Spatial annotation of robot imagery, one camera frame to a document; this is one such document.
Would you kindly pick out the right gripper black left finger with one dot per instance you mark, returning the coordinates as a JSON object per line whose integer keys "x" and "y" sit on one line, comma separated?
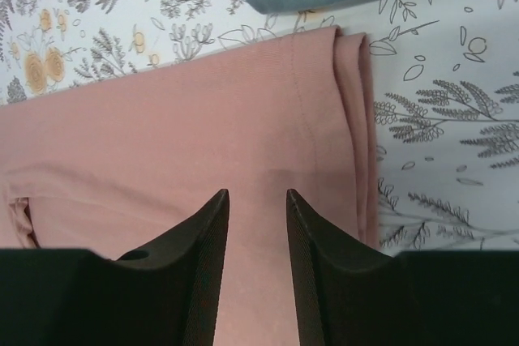
{"x": 165, "y": 292}

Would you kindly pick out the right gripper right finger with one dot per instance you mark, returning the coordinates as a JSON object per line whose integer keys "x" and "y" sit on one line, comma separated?
{"x": 347, "y": 293}

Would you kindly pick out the pink printed t shirt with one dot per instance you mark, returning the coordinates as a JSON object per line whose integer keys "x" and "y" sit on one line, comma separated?
{"x": 111, "y": 165}

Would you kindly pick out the floral table mat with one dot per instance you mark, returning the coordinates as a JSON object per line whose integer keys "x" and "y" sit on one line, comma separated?
{"x": 446, "y": 90}

